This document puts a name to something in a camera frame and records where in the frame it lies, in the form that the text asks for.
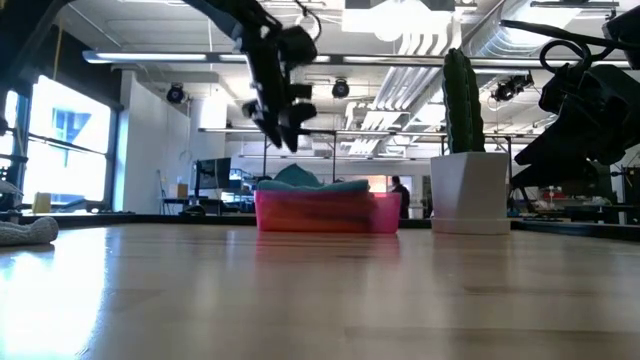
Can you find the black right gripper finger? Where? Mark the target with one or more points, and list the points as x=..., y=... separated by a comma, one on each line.
x=550, y=177
x=555, y=147

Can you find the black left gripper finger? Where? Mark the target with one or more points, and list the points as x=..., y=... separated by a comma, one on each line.
x=267, y=127
x=295, y=125

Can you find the light blue microfiber towel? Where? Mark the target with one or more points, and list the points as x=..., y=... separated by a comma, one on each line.
x=300, y=180

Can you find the grey microfiber towel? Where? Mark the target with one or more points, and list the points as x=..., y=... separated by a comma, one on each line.
x=25, y=232

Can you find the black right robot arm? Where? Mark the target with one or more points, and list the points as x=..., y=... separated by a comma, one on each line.
x=625, y=30

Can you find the black computer monitor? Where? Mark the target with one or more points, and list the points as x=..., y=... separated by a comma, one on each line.
x=214, y=172

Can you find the black track spotlight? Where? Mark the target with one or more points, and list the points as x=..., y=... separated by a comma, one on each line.
x=512, y=86

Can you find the white faceted plant pot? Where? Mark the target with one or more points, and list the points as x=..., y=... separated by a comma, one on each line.
x=470, y=190

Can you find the pink plastic bin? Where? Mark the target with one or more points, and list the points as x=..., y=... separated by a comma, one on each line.
x=325, y=212

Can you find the cardboard box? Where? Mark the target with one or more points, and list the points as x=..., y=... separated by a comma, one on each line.
x=178, y=190

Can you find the long ceiling light strip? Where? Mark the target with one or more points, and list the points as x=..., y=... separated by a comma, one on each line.
x=150, y=57

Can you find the person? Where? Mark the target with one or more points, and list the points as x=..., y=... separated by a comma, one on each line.
x=400, y=197

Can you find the bright window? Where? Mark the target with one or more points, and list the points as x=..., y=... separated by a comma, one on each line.
x=65, y=165

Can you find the yellow box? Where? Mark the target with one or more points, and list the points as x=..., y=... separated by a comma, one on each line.
x=41, y=202

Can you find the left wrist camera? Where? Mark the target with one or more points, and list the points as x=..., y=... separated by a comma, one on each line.
x=297, y=47

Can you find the black metal stand frame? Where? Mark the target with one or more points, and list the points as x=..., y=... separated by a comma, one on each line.
x=334, y=150

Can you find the round black ceiling camera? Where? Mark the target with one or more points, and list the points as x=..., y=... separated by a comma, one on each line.
x=340, y=89
x=175, y=94

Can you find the silver ceiling duct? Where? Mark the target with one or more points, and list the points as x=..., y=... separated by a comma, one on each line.
x=500, y=30

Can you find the black aluminium table frame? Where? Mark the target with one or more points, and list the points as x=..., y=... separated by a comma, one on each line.
x=125, y=220

